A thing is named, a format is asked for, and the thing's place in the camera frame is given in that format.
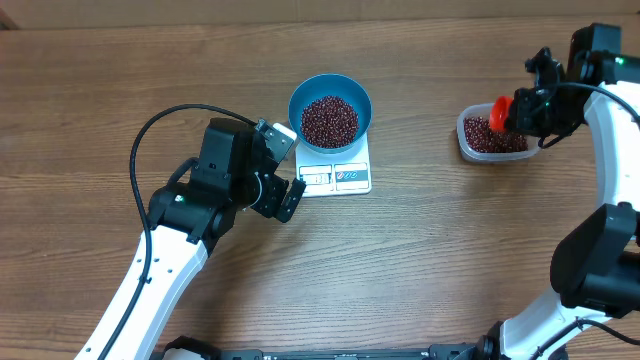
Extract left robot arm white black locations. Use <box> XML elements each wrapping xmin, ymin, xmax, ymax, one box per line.
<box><xmin>77</xmin><ymin>118</ymin><xmax>305</xmax><ymax>359</ymax></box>

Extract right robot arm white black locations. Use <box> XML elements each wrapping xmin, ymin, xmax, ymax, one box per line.
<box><xmin>474</xmin><ymin>23</ymin><xmax>639</xmax><ymax>359</ymax></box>

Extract white digital kitchen scale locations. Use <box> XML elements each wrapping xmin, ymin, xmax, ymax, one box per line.
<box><xmin>295</xmin><ymin>134</ymin><xmax>373</xmax><ymax>197</ymax></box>

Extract red beans in container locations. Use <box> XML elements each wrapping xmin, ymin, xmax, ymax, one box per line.
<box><xmin>463</xmin><ymin>117</ymin><xmax>529</xmax><ymax>153</ymax></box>

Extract blue metal bowl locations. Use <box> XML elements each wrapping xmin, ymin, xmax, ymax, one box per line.
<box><xmin>288</xmin><ymin>74</ymin><xmax>373</xmax><ymax>154</ymax></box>

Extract red beans in bowl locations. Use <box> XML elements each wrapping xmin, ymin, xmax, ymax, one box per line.
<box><xmin>300</xmin><ymin>95</ymin><xmax>360</xmax><ymax>149</ymax></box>

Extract orange scoop blue handle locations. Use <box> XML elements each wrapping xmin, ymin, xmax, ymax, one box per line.
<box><xmin>489</xmin><ymin>96</ymin><xmax>513</xmax><ymax>132</ymax></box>

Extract clear plastic bean container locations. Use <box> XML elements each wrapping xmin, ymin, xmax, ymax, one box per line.
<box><xmin>456</xmin><ymin>103</ymin><xmax>540</xmax><ymax>163</ymax></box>

